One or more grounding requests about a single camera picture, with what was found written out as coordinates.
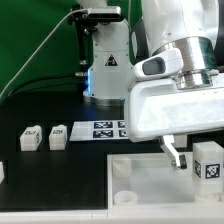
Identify white part left edge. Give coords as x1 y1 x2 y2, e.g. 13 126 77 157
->
0 162 5 184

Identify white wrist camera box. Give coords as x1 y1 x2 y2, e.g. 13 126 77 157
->
132 48 184 82

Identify white square tabletop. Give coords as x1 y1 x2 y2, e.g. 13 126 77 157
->
107 153 224 219

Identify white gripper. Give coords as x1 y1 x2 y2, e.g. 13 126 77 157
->
124 73 224 170

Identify white marker sheet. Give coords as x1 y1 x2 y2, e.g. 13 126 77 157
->
70 120 127 141

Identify black camera on stand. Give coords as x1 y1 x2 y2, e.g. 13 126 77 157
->
67 5 124 67

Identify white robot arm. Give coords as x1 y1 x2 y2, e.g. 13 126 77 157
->
78 0 224 169

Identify white cable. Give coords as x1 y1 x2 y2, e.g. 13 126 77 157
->
0 8 88 101

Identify black cables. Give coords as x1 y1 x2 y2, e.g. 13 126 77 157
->
0 73 84 107

